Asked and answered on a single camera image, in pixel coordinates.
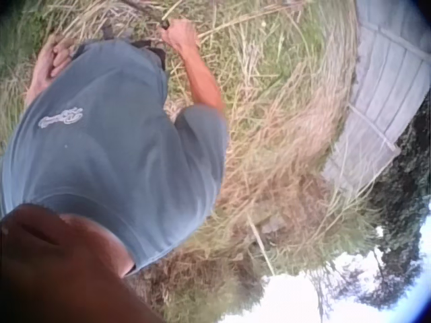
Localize person's right hand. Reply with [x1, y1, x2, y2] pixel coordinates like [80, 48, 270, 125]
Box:
[160, 17, 202, 57]

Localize person's left hand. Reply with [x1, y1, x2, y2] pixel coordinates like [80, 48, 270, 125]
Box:
[32, 35, 77, 87]

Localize person's legs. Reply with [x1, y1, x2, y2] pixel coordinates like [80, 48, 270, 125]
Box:
[100, 26, 167, 71]

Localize grey wooden fence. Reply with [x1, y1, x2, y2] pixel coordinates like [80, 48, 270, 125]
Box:
[321, 0, 431, 191]

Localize dark leafy tree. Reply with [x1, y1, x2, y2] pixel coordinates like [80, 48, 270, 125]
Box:
[353, 100, 431, 312]

